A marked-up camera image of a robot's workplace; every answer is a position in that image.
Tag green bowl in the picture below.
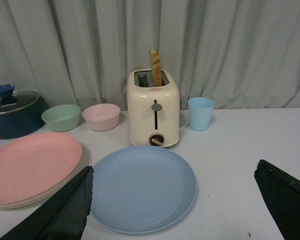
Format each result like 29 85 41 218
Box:
41 104 81 132

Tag pink bowl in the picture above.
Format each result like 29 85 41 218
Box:
82 103 121 132

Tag blue plate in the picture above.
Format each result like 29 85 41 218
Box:
91 146 197 234

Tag dark blue saucepan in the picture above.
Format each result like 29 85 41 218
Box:
0 96 48 140

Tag pink plate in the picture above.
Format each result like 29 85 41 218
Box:
0 132 82 206

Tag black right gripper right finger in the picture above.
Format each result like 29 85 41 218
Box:
254 159 300 240

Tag toast slice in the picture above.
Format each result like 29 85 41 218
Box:
149 48 163 87

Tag glass pot lid blue knob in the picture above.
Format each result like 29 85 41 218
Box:
0 84 40 115

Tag grey curtain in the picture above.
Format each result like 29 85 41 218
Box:
0 0 300 111

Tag light blue cup right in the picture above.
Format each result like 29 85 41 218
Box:
188 97 214 131

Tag cream toaster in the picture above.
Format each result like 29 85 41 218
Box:
127 69 180 148

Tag cream plate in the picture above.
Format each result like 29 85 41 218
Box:
0 173 75 210

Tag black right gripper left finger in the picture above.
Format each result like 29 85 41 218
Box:
1 166 94 240

